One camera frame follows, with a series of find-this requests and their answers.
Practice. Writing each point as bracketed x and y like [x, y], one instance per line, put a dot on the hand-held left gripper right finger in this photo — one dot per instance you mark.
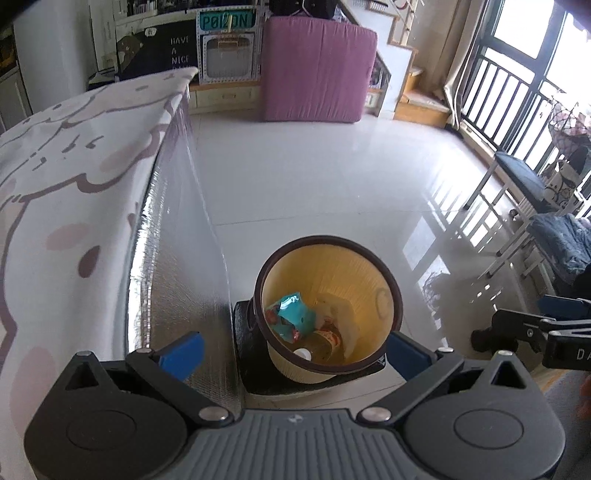
[406, 353]

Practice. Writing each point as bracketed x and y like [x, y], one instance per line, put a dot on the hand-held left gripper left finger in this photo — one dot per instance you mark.
[184, 354]

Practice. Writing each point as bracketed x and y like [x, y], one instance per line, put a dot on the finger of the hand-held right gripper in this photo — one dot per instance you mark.
[563, 305]
[517, 325]

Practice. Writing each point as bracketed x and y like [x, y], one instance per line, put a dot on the blue white plastic bag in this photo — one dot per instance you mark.
[295, 314]

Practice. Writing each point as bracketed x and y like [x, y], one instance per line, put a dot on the yellow bin with brown rim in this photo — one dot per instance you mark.
[323, 267]

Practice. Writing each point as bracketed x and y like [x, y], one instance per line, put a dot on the black slipper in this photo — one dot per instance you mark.
[482, 341]

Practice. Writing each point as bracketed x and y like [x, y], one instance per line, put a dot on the blue folded blanket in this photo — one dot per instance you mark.
[561, 244]

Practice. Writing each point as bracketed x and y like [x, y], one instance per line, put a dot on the white metal chair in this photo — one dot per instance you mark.
[512, 249]

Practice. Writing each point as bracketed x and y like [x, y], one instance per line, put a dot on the cartoon printed tote bag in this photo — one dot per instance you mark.
[565, 184]

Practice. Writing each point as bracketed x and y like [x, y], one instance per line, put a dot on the white chair with blue cushion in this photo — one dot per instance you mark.
[521, 177]

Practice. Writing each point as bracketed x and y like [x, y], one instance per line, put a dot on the pink white net bag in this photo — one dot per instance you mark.
[570, 124]

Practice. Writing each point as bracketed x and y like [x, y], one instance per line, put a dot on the black window railing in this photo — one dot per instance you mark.
[503, 106]

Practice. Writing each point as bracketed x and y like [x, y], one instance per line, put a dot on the wooden drawer cabinet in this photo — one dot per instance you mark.
[226, 97]

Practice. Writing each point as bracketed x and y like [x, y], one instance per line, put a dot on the beige curtain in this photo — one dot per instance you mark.
[466, 60]

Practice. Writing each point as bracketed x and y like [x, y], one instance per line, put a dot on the black framed window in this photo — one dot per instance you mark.
[521, 32]

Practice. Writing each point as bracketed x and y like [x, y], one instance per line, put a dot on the white staircase with wooden steps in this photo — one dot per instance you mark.
[401, 69]

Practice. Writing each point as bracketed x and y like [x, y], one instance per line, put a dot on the pink folded mattress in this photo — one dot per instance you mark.
[314, 69]

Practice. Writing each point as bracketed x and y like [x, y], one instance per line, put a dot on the black chalkboard panel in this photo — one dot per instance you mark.
[161, 50]

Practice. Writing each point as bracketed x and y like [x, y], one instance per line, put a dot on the cream kitchen cabinet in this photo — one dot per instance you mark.
[14, 97]

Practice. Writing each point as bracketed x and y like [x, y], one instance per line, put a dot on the teal sign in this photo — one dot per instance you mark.
[226, 21]

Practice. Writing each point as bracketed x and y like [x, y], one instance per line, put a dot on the black vest on hanger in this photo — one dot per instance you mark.
[300, 8]

